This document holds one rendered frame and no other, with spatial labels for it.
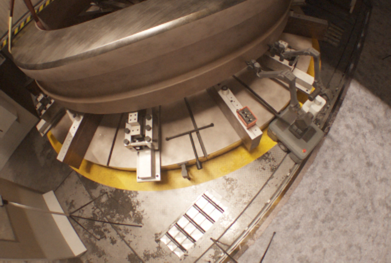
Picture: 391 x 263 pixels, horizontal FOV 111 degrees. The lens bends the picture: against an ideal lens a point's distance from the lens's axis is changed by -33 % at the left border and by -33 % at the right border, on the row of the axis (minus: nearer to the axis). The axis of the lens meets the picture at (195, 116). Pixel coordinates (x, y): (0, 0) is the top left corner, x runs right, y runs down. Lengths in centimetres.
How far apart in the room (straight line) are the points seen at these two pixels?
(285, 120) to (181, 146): 140
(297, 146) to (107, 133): 261
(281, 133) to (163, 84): 158
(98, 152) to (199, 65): 189
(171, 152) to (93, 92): 119
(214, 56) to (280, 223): 213
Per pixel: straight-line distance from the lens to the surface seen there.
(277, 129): 267
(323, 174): 298
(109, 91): 222
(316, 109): 213
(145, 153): 249
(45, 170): 426
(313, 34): 391
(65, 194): 373
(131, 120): 229
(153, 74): 202
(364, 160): 341
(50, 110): 378
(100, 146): 306
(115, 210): 307
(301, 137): 272
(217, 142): 249
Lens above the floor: 263
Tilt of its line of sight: 60 degrees down
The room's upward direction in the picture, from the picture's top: 19 degrees counter-clockwise
